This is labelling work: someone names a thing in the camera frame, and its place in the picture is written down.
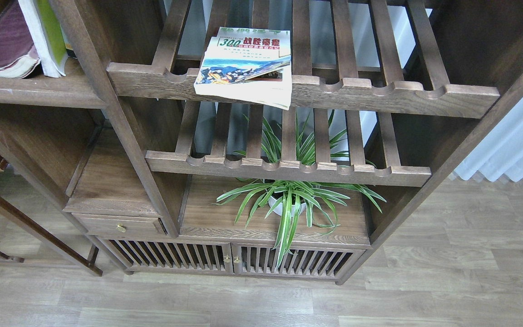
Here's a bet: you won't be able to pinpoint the white blue 300 book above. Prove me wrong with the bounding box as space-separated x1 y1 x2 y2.
194 27 292 110

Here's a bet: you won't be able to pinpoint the yellow green book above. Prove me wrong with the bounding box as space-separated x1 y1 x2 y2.
18 0 67 77

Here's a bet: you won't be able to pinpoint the maroon book white characters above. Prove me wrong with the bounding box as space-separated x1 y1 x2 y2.
0 0 41 78

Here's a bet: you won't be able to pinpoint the upright book on shelf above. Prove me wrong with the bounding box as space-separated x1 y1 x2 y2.
61 28 78 59

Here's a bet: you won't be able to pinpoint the dark wooden bookshelf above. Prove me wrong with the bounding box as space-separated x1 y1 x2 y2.
0 0 523 284

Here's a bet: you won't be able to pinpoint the green spider plant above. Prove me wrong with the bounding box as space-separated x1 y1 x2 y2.
213 114 386 264

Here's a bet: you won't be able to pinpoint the white plant pot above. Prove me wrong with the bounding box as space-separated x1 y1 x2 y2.
268 193 306 216

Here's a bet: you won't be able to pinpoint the brass drawer knob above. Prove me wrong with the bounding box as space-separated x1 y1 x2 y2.
115 224 127 233

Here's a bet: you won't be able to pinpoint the wooden furniture at left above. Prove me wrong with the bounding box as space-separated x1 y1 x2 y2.
0 155 102 276

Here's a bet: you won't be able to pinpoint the white curtain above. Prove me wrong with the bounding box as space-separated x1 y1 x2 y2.
454 98 523 182

